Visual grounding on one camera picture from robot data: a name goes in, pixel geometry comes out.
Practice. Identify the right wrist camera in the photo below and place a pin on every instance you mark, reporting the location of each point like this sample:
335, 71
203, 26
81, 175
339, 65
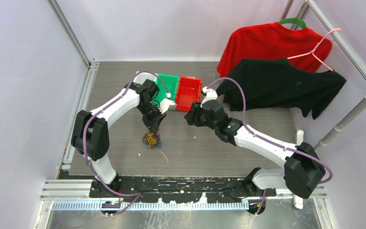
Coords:
208, 94

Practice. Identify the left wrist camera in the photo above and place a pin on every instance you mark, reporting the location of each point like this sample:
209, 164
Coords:
167, 104

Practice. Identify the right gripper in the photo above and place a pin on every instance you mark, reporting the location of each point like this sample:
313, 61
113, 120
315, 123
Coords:
193, 116

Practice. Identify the pink hanger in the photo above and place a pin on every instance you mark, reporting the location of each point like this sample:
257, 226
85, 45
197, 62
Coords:
312, 52

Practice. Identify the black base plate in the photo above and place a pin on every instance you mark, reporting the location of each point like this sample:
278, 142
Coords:
189, 189

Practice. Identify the red plastic bin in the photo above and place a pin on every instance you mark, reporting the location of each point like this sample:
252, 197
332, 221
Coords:
188, 92

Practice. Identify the aluminium corner post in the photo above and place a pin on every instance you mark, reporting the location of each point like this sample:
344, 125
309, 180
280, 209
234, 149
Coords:
64, 16

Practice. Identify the black t-shirt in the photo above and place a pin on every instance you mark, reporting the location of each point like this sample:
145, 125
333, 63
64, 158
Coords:
277, 83

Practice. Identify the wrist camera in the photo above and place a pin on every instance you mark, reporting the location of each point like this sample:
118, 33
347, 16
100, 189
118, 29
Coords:
208, 94
167, 104

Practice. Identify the metal clothes rack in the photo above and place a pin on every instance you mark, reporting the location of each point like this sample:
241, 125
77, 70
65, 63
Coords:
340, 131

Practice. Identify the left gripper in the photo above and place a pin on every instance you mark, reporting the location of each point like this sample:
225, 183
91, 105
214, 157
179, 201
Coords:
150, 123

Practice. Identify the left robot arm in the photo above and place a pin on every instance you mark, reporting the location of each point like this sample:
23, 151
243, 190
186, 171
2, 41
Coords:
91, 129

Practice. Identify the green plastic bin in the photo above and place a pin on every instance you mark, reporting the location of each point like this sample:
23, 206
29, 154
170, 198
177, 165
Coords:
171, 82

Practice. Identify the red t-shirt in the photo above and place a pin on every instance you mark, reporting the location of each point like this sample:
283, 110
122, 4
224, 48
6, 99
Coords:
273, 41

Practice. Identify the green hanger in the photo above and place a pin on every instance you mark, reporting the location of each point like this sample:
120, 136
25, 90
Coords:
296, 21

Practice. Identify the white plastic bin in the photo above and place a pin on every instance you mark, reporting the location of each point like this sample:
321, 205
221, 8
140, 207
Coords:
142, 77

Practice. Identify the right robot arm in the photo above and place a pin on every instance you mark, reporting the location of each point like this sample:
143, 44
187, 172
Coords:
299, 168

